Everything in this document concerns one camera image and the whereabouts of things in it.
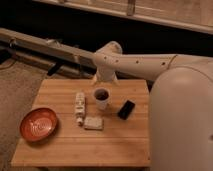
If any white plastic bottle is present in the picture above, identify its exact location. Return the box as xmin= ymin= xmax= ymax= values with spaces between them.
xmin=75 ymin=92 xmax=86 ymax=126

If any orange ceramic bowl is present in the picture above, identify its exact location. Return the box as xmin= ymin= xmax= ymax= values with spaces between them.
xmin=19 ymin=108 xmax=58 ymax=142

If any white ceramic cup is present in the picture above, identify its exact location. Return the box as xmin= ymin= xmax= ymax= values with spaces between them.
xmin=93 ymin=87 xmax=110 ymax=110

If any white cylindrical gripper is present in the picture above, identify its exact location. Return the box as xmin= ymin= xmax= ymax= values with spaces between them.
xmin=92 ymin=66 xmax=118 ymax=85

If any black smartphone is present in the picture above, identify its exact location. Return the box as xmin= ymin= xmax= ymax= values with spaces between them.
xmin=118 ymin=100 xmax=135 ymax=120

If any grey metal rail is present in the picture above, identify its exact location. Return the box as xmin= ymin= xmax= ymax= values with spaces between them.
xmin=0 ymin=28 xmax=96 ymax=69

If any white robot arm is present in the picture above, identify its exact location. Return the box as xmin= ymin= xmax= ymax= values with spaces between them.
xmin=92 ymin=41 xmax=213 ymax=171

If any wooden table board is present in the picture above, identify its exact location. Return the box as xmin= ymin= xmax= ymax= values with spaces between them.
xmin=11 ymin=79 xmax=150 ymax=167

